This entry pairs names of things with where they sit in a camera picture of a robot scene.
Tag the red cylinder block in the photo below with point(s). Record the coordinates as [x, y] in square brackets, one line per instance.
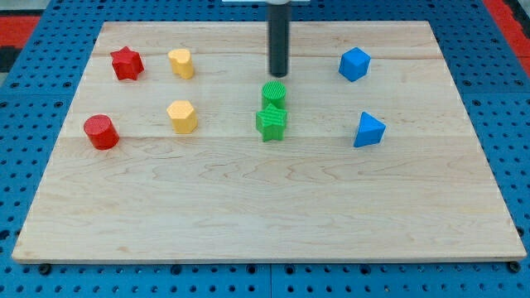
[101, 132]

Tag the yellow hexagon block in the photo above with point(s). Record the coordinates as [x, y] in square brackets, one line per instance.
[183, 117]

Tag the light wooden board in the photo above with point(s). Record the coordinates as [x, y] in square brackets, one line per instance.
[220, 194]

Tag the yellow heart block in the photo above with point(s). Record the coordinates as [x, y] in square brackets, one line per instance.
[181, 63]

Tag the blue triangle block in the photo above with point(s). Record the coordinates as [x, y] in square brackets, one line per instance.
[370, 131]

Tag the red star block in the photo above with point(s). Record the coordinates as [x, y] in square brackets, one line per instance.
[127, 63]

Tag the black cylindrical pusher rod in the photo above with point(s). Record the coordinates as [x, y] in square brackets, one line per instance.
[278, 32]

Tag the green cylinder block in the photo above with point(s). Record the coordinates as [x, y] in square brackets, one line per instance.
[274, 92]

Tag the green star block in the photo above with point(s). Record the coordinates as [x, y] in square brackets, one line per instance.
[271, 122]

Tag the blue cube block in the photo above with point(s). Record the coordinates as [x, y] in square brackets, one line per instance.
[354, 64]

